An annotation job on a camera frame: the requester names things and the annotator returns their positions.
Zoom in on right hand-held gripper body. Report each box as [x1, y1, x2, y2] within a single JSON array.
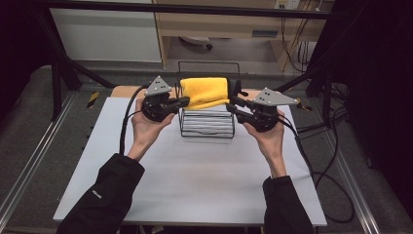
[[238, 86, 299, 134]]

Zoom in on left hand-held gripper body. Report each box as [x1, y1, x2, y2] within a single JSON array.
[[141, 75, 178, 123]]

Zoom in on yellow cloth with black edge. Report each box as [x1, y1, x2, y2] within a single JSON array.
[[179, 76, 244, 111]]

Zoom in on black wire rack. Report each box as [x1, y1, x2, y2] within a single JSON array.
[[173, 60, 243, 138]]

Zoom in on person's left hand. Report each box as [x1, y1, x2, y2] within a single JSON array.
[[126, 97, 176, 163]]

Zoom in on person's right hand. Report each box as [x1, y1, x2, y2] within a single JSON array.
[[243, 108, 288, 179]]

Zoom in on office chair base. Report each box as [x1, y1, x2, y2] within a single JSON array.
[[178, 35, 214, 51]]

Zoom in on white cabinet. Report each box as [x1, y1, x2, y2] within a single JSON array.
[[50, 7, 163, 63]]

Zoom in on left hand-held gripper cable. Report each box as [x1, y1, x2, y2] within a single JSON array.
[[118, 84, 151, 156]]

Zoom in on hand-held gripper cable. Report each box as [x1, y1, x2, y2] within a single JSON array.
[[277, 113, 356, 224], [118, 84, 151, 156]]

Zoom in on black floor cables bundle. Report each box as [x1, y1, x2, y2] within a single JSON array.
[[295, 82, 351, 140]]

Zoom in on right hand-held gripper cable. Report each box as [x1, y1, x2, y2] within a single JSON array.
[[277, 113, 356, 224]]

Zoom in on hanging cables bundle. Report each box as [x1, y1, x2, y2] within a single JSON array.
[[280, 18, 319, 74]]

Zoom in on black metal frame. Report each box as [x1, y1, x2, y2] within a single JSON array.
[[32, 0, 346, 122]]

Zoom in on wall power outlet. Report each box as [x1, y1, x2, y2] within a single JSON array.
[[274, 0, 301, 11]]

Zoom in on aluminium floor rail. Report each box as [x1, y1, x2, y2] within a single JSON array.
[[0, 92, 78, 225], [324, 130, 382, 234]]

